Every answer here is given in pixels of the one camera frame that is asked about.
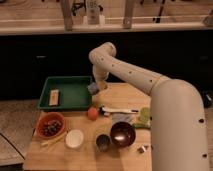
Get orange fruit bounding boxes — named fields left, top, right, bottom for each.
left=87, top=107, right=98, bottom=121

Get wooden chopsticks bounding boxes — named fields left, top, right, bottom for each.
left=41, top=131, right=67, bottom=147

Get green plastic tray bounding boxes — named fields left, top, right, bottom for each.
left=38, top=76, right=92, bottom=111

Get green plastic cup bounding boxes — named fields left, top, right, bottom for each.
left=139, top=107, right=150, bottom=124

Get small metal cup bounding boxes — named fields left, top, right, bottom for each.
left=96, top=134, right=110, bottom=151

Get blue sponge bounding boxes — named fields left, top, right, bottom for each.
left=87, top=82, right=99, bottom=95

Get small wooden block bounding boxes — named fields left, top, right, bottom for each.
left=49, top=89, right=59, bottom=106

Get grey folded cloth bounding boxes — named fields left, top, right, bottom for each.
left=112, top=114, right=133, bottom=123

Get green chili pepper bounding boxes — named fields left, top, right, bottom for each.
left=132, top=123, right=150, bottom=130

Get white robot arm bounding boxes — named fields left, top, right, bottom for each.
left=89, top=42, right=210, bottom=171

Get dark red bowl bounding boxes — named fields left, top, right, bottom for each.
left=110, top=122, right=136, bottom=148

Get white small bowl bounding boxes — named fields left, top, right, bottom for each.
left=65, top=129, right=84, bottom=149

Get orange bowl with berries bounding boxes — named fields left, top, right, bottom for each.
left=36, top=112, right=66, bottom=140

